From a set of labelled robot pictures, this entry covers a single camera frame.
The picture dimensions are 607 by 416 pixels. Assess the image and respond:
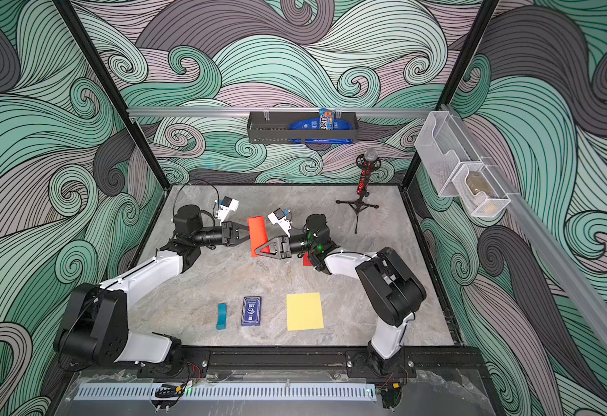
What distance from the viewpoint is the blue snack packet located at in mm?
910

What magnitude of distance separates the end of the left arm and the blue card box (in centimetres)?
24

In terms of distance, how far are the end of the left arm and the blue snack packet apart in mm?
379

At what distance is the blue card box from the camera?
2.66ft
